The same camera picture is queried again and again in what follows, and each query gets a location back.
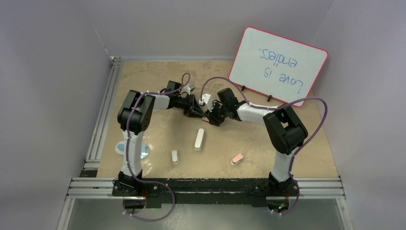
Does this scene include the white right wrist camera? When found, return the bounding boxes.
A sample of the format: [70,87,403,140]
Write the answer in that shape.
[198,93,215,111]

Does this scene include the pink framed whiteboard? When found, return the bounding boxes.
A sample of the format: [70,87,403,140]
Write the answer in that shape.
[229,27,329,103]

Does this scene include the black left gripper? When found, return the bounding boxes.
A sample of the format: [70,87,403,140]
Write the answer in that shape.
[174,94,204,118]

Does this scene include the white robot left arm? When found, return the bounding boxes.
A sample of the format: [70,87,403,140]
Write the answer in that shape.
[117,81,203,196]

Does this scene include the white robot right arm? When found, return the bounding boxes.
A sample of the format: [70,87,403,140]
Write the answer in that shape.
[200,88,308,195]

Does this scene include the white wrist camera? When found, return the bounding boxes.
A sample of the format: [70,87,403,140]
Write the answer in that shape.
[181,83,195,95]
[198,93,215,111]

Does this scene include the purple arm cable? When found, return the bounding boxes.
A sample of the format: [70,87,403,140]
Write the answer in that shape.
[122,72,176,222]
[199,77,328,217]

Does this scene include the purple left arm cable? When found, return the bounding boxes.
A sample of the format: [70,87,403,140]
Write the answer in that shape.
[122,72,176,222]

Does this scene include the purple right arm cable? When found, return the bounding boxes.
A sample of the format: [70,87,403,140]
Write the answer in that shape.
[199,77,328,217]

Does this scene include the red white staple box sleeve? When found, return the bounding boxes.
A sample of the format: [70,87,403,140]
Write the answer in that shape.
[202,117,210,124]

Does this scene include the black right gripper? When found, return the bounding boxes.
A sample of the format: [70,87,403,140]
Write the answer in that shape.
[204,101,228,127]

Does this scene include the blue hair clip package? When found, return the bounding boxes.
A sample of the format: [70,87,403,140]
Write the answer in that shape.
[115,141,150,160]

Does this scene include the long white stapler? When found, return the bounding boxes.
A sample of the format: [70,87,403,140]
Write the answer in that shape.
[194,128,204,151]

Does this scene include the aluminium frame rails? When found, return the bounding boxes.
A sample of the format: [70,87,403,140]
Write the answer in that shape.
[58,58,353,230]

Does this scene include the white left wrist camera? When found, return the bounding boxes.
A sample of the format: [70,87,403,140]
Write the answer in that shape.
[181,83,195,95]

